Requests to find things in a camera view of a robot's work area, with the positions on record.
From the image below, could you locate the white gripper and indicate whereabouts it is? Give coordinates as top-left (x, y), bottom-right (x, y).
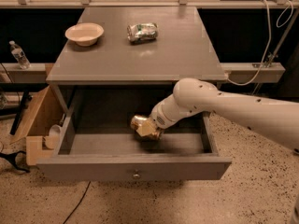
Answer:
top-left (136, 106), bottom-right (169, 138)

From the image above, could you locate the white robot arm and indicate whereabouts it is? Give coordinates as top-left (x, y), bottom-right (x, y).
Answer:
top-left (131, 78), bottom-right (299, 153)

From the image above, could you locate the round metal drawer knob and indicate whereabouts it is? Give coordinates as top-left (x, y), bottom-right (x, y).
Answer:
top-left (132, 171), bottom-right (141, 180)

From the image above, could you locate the grey open top drawer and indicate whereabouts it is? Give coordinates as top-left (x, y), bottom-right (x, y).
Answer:
top-left (36, 87), bottom-right (233, 182)

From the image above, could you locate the crushed green soda can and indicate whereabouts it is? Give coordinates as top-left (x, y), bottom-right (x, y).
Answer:
top-left (127, 22), bottom-right (158, 43)

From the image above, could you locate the grey wooden cabinet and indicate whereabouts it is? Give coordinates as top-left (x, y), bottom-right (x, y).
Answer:
top-left (46, 6), bottom-right (229, 117)

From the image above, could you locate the white cup in box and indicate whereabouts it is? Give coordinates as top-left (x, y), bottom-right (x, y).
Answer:
top-left (44, 124), bottom-right (62, 149)

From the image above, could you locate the light wooden box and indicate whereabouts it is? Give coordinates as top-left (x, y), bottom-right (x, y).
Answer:
top-left (11, 86), bottom-right (64, 166)

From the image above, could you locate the white ceramic bowl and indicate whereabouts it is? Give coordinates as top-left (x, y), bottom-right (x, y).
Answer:
top-left (65, 22), bottom-right (104, 47)

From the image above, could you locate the clear plastic water bottle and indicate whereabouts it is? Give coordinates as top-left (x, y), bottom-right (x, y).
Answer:
top-left (9, 40), bottom-right (30, 69)

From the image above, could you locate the black floor cable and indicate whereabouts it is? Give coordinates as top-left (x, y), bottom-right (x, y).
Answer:
top-left (62, 180), bottom-right (92, 224)

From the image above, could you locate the grey ledge rail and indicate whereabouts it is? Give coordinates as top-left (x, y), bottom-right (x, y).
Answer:
top-left (0, 63), bottom-right (285, 83)

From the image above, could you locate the black strap on floor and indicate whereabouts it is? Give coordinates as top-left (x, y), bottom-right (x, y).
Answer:
top-left (0, 150), bottom-right (29, 174)

